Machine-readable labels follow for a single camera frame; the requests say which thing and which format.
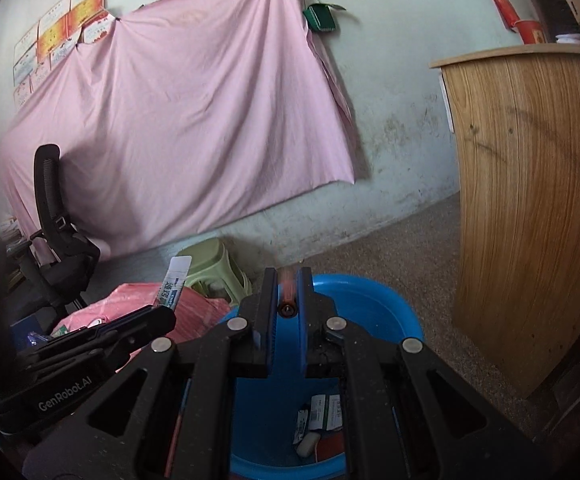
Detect red hanging decoration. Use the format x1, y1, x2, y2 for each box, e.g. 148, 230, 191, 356
493, 0, 520, 30

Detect wooden cabinet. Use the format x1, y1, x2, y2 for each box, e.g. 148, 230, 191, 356
434, 44, 580, 396

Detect black office chair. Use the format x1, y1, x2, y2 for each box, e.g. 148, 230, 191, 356
7, 144, 100, 320

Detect green hanging pouch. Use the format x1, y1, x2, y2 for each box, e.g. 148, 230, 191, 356
302, 3, 346, 32

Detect white receipt paper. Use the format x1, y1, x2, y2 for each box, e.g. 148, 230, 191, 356
293, 393, 343, 444

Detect wall certificates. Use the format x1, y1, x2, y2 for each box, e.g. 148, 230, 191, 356
12, 0, 106, 110

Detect blue plastic bucket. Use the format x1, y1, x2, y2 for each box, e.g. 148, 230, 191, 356
230, 274, 424, 479

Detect pink wall sheet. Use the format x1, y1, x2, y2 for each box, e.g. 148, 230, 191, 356
0, 0, 355, 259

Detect blue cardboard box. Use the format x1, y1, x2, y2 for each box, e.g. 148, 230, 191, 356
9, 314, 58, 352

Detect red paper envelope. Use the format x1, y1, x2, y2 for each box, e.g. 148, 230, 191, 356
314, 431, 344, 463

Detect white label strip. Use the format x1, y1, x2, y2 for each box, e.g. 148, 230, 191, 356
153, 256, 192, 310

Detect green plastic stool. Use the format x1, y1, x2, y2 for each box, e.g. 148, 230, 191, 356
176, 238, 252, 306

